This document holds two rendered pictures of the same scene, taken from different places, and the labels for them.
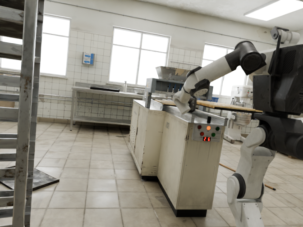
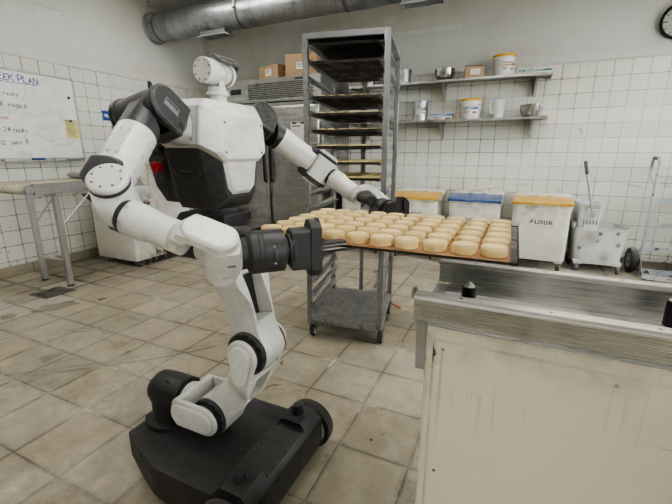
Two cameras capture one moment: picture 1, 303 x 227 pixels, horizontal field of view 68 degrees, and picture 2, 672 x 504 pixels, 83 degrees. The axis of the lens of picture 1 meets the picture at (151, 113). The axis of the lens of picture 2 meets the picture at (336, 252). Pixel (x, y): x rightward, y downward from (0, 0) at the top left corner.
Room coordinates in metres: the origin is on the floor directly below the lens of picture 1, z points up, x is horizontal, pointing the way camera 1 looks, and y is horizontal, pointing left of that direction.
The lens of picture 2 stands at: (2.20, -1.34, 1.19)
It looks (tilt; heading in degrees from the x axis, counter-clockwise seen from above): 15 degrees down; 128
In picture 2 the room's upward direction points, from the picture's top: straight up
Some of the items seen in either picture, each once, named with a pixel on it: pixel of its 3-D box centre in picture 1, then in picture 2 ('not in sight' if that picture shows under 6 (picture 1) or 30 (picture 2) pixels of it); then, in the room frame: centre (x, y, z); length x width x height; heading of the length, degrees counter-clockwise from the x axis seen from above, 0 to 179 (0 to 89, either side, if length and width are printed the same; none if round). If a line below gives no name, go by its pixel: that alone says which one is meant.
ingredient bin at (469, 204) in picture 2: not in sight; (474, 226); (0.76, 3.02, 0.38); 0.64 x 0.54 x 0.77; 103
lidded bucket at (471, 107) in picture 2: not in sight; (470, 109); (0.55, 3.18, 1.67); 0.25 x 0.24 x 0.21; 14
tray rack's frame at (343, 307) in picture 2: not in sight; (354, 194); (0.71, 0.73, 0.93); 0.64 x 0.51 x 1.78; 115
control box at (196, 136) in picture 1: (206, 132); (433, 322); (1.83, -0.47, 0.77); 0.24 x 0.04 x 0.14; 103
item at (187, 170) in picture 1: (185, 156); (577, 474); (2.18, -0.39, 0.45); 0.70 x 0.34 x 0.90; 13
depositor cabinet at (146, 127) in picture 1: (160, 135); not in sight; (3.14, -0.17, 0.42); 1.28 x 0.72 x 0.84; 13
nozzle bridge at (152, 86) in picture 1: (177, 96); not in sight; (2.67, -0.28, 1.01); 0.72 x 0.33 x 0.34; 103
